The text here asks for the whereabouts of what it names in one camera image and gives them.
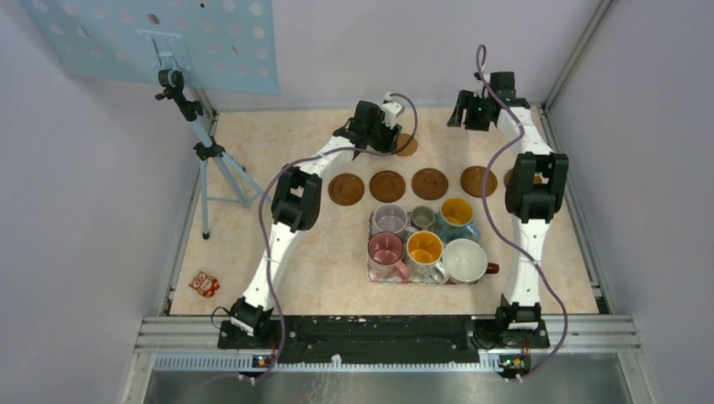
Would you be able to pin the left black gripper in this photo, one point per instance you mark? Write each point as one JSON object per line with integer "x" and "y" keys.
{"x": 389, "y": 134}

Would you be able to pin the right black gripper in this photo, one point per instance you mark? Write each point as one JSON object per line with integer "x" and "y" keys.
{"x": 465, "y": 102}

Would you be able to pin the light brown small coaster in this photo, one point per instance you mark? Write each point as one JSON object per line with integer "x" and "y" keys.
{"x": 406, "y": 145}

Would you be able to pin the brown coaster two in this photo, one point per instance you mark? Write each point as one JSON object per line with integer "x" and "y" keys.
{"x": 387, "y": 186}

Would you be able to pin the brown coaster one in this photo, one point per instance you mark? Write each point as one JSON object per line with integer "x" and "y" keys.
{"x": 346, "y": 189}

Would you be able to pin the brown coaster five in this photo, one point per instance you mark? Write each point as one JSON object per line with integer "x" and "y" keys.
{"x": 476, "y": 182}

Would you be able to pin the brown coaster three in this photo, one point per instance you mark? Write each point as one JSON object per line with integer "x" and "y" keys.
{"x": 430, "y": 183}

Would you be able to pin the blue mug yellow inside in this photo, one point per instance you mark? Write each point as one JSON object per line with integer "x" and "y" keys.
{"x": 454, "y": 220}

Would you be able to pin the white cup red handle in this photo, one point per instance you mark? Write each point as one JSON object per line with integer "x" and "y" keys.
{"x": 466, "y": 262}

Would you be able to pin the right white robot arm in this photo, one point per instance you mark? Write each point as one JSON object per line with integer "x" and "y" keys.
{"x": 534, "y": 194}

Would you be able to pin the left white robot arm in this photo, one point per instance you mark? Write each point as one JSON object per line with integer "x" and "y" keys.
{"x": 296, "y": 204}

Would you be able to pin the brown coaster six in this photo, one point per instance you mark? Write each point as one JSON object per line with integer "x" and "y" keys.
{"x": 508, "y": 178}

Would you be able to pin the small grey-green cup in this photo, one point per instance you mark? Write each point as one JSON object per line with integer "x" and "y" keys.
{"x": 423, "y": 218}

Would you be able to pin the lilac mug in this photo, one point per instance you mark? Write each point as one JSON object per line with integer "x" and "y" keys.
{"x": 392, "y": 218}

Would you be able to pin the pink mug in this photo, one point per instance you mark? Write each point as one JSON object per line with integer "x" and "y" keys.
{"x": 385, "y": 259}

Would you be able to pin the glass mug orange inside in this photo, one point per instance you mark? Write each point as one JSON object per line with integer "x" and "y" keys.
{"x": 424, "y": 254}

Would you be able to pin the floral tray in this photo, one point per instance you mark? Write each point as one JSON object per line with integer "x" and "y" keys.
{"x": 401, "y": 254}

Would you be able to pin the blue tripod stand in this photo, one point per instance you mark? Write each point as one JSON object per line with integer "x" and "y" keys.
{"x": 245, "y": 189}

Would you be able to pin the blue perforated board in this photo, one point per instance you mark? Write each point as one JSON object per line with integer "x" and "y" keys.
{"x": 219, "y": 45}

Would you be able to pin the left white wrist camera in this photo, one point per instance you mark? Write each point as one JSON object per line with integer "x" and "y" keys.
{"x": 391, "y": 110}

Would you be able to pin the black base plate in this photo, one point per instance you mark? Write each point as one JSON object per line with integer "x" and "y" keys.
{"x": 384, "y": 339}

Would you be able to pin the aluminium frame rail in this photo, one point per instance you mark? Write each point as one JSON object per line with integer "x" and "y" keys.
{"x": 592, "y": 359}

